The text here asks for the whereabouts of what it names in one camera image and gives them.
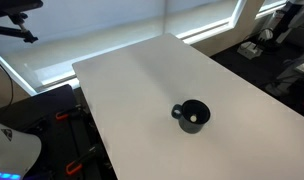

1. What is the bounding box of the white marker with red label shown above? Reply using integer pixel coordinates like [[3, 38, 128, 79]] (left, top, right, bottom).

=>
[[190, 115, 197, 122]]

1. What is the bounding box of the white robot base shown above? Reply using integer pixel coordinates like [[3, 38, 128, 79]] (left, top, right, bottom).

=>
[[0, 123, 42, 180]]

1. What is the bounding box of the dark blue mug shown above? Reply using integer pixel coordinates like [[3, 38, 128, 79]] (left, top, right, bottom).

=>
[[171, 99, 211, 134]]

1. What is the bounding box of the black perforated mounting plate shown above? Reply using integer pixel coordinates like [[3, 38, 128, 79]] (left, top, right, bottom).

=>
[[21, 99, 103, 180]]

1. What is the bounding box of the white power strip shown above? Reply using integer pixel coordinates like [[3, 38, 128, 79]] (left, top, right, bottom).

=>
[[237, 41, 262, 60]]

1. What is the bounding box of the orange handled clamp far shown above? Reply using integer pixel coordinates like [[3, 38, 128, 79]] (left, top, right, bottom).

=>
[[55, 106, 82, 121]]

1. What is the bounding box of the orange handled clamp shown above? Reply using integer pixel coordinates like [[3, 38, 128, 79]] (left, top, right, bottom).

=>
[[55, 106, 82, 121], [65, 144, 100, 176]]

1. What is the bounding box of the orange handled clamp near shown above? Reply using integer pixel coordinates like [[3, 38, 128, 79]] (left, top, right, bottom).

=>
[[65, 144, 100, 176]]

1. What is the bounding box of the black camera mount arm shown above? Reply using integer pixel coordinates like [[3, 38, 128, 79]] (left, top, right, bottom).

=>
[[0, 0, 43, 43]]

